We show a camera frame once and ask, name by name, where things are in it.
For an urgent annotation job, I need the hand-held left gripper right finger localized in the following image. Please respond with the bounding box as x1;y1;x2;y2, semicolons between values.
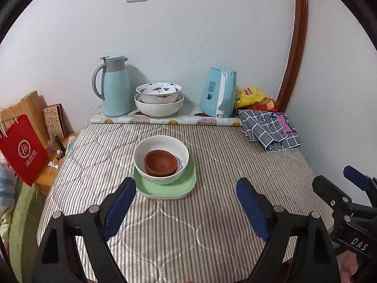
236;177;342;283

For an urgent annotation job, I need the brown patterned book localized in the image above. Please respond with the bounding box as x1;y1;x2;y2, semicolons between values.
42;103;68;140

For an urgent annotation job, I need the blue and red patterned bowl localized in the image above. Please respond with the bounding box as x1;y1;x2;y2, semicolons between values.
136;83;182;104

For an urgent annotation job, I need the small brown bowl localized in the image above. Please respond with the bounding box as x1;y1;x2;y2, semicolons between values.
144;150;178;173
145;165;178;177

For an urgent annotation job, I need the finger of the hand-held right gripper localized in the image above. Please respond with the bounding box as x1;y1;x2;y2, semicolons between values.
312;176;354;213
343;166;377;207

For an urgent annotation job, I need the large white bowl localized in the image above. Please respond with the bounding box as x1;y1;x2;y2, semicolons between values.
134;93;185;118

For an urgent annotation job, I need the blue striped cloth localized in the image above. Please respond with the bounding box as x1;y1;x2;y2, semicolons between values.
0;156;18;183

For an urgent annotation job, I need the light blue electric kettle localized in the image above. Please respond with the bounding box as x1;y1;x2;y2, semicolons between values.
200;67;237;118

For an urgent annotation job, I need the brown wooden door frame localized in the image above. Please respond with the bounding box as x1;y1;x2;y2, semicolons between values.
277;0;308;112

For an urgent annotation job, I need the yellow chips bag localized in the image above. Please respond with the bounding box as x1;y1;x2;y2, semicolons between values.
235;87;270;108

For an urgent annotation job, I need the green cloth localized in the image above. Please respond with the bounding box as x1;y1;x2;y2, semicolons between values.
0;180;46;272

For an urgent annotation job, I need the light blue thermos jug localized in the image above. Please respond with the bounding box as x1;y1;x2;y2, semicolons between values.
91;55;132;117

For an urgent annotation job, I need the green square plate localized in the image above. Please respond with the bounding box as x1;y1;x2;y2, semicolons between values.
137;193;192;201
132;153;197;196

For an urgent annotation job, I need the person's right hand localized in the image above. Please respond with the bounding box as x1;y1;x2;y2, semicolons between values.
339;250;361;283

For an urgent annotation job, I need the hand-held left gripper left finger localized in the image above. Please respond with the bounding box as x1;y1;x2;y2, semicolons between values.
31;177;137;283

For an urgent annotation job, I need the small dark bottle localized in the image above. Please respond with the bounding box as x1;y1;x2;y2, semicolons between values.
54;135;67;155

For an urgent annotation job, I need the fruit print mat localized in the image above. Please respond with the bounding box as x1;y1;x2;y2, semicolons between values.
90;104;244;127

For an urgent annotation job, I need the wooden side table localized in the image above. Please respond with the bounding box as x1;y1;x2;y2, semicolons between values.
34;133;80;195

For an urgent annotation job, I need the red paper bag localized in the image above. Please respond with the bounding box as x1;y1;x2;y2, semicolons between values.
0;108;48;187

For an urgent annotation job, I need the plain white bowl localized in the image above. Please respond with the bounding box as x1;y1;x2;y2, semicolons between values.
133;136;190;185

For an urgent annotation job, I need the red snack bag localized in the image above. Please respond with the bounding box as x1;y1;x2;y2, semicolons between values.
247;99;280;112

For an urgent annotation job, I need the grey checked cloth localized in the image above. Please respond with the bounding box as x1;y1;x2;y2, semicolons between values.
239;110;303;153

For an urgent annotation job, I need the striped grey blanket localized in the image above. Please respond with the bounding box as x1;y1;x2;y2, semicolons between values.
37;104;345;283

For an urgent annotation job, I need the purple paper tag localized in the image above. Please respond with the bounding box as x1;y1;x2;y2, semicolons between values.
275;113;296;133

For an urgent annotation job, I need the wooden cutting board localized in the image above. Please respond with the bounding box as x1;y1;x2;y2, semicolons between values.
7;91;50;145

